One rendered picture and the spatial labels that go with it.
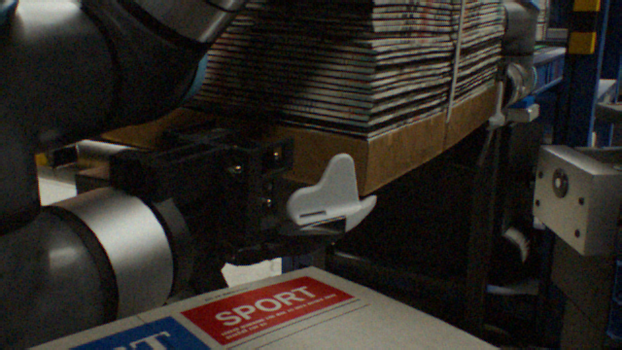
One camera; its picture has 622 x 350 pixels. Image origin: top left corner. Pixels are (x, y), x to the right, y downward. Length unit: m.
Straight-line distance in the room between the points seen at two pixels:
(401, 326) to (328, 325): 0.03
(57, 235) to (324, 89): 0.24
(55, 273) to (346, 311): 0.13
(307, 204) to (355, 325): 0.22
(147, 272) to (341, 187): 0.18
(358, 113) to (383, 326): 0.25
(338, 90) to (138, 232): 0.21
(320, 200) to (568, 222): 0.37
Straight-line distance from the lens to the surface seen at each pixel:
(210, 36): 0.34
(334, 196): 0.44
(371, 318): 0.23
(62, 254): 0.29
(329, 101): 0.47
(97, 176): 0.54
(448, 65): 0.61
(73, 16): 0.31
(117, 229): 0.31
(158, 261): 0.32
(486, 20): 0.72
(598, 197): 0.69
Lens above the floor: 0.94
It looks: 16 degrees down
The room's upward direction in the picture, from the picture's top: straight up
